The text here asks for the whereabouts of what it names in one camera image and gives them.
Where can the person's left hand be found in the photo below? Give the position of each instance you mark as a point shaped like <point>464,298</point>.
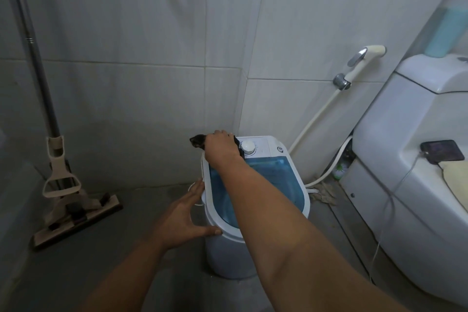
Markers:
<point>175,222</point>

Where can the person's right hand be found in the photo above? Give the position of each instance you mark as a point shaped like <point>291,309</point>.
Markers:
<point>221,151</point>

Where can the person's right fingers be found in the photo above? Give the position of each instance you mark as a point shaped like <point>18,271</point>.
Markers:
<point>219,135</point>

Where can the person's left thumb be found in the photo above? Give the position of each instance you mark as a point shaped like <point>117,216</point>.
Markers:
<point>208,232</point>

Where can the dark cloth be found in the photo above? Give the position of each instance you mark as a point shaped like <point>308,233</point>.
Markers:
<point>197,141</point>

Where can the white mini washing machine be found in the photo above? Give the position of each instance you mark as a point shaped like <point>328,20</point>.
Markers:
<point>278,183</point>

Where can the person's left forearm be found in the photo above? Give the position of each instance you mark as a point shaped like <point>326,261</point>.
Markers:
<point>128,279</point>

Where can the person's right forearm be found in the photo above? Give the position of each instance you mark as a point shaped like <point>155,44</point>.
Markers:
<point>285,242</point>

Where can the beige floor rag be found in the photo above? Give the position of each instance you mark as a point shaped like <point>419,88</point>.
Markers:
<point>325,194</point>

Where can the chrome sprayer holder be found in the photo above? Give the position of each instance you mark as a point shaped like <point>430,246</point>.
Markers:
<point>342,81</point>

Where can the beige sponge mop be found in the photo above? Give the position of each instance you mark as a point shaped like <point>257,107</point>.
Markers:
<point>58,162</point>

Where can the white bidet sprayer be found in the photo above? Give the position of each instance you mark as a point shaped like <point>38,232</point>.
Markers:
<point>365,55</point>

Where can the white toilet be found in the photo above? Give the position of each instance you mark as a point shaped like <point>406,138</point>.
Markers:
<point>402,121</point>

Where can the black smartphone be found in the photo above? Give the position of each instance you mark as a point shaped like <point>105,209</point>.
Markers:
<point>443,150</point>

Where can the pale yellow cloth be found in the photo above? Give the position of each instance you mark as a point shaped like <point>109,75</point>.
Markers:
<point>457,183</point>

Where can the teal plastic bottle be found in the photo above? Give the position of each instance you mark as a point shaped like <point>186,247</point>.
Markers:
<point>444,32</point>

